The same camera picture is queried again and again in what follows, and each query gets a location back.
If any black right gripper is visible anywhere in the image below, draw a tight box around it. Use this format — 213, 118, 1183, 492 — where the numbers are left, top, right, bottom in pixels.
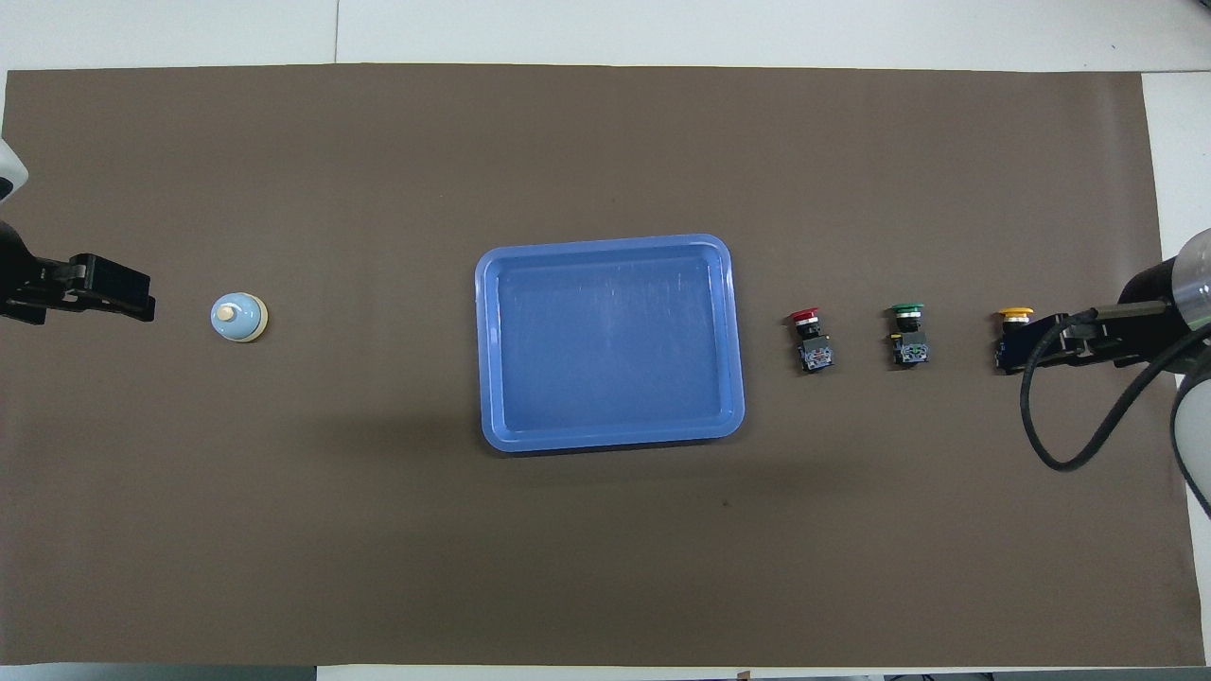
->
995, 307, 1150, 375

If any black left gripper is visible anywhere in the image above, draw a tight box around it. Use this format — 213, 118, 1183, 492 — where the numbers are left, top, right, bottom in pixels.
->
0, 222, 157, 327

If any green push button switch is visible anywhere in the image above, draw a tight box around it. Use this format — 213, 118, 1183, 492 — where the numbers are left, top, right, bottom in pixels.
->
887, 302, 931, 370

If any red push button switch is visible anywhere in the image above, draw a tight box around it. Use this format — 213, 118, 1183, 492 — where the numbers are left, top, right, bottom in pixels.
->
788, 308, 835, 375

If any light blue service bell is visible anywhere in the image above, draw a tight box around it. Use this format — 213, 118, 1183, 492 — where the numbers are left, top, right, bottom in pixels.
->
210, 291, 270, 343

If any blue plastic tray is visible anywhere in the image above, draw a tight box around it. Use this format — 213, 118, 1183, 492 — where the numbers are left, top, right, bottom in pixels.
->
474, 233, 746, 453

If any brown table mat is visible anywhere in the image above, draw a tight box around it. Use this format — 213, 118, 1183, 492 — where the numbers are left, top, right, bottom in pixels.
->
0, 63, 1195, 668

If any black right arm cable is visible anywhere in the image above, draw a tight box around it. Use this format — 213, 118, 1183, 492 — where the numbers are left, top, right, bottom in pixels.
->
1020, 307, 1211, 472

